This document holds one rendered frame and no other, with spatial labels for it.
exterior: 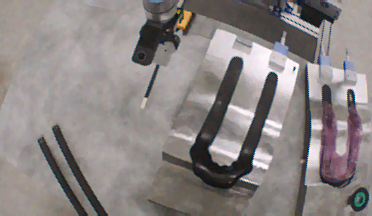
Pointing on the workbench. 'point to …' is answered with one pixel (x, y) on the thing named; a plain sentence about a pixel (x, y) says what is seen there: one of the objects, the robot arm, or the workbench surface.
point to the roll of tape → (356, 199)
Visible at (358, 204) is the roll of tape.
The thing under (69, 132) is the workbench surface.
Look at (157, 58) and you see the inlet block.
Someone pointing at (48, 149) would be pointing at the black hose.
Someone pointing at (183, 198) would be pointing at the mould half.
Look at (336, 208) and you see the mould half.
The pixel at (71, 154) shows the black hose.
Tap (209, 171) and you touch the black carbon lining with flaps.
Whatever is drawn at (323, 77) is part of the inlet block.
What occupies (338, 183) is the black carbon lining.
